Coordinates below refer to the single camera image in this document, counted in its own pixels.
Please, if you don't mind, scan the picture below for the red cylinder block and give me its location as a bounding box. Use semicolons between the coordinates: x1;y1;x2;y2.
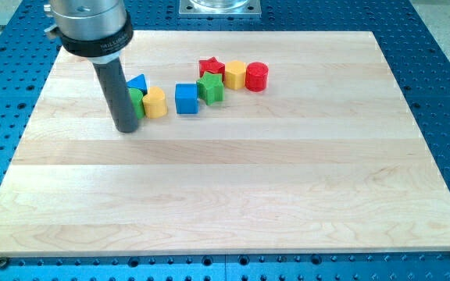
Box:
245;62;269;92

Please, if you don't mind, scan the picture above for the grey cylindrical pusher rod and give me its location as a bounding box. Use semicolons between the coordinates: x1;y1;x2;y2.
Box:
93;59;138;133

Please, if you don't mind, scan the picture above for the light wooden board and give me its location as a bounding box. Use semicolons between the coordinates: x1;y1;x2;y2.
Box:
0;31;450;257

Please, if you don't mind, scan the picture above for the yellow hexagon block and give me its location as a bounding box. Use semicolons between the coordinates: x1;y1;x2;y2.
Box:
224;60;246;90

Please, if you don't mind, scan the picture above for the red star block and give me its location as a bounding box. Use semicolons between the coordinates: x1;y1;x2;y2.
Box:
198;57;225;80

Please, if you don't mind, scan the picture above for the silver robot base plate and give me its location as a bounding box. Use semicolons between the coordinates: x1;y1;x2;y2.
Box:
178;0;262;19

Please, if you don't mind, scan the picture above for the green star block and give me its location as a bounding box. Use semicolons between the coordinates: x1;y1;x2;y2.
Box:
196;72;224;105

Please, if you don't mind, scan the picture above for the green cylinder block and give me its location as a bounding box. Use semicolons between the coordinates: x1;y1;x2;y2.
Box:
128;87;145;119

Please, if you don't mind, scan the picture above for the yellow heart block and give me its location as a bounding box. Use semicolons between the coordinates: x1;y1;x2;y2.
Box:
142;86;168;119

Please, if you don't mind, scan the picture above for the blue triangle block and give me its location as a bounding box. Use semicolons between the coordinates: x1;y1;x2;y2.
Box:
127;74;148;95

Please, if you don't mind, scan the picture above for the blue cube block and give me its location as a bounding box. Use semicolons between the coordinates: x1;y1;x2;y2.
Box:
175;84;198;114

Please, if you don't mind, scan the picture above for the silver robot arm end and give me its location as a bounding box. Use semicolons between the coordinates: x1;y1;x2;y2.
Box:
44;0;134;64

